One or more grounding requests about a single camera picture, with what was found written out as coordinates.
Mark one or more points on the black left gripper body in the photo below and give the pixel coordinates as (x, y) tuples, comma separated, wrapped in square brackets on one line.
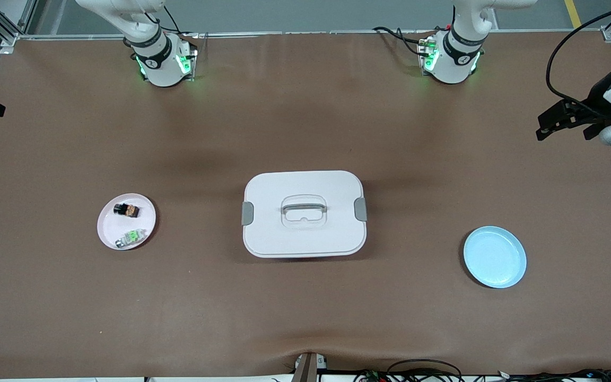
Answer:
[(595, 100)]

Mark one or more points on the orange and black switch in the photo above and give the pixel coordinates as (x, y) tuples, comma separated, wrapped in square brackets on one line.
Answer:
[(127, 210)]

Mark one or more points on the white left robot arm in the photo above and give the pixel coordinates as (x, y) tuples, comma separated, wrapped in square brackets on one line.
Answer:
[(451, 63)]

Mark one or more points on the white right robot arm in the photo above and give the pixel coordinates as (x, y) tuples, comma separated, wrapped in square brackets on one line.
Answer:
[(162, 69)]

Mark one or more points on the white lidded storage box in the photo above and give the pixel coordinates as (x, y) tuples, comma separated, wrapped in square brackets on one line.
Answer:
[(305, 241)]

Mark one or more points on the light blue round plate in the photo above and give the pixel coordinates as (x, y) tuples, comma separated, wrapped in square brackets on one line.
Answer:
[(495, 257)]

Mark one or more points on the pink round plate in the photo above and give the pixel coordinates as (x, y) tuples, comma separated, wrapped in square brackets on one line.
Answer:
[(110, 223)]

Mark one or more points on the brown table cover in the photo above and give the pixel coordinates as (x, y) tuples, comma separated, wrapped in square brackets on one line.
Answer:
[(305, 106)]

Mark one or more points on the green and white switch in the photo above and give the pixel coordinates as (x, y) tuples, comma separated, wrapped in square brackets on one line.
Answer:
[(130, 237)]

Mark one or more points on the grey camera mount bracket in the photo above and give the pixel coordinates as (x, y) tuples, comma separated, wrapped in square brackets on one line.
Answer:
[(308, 369)]

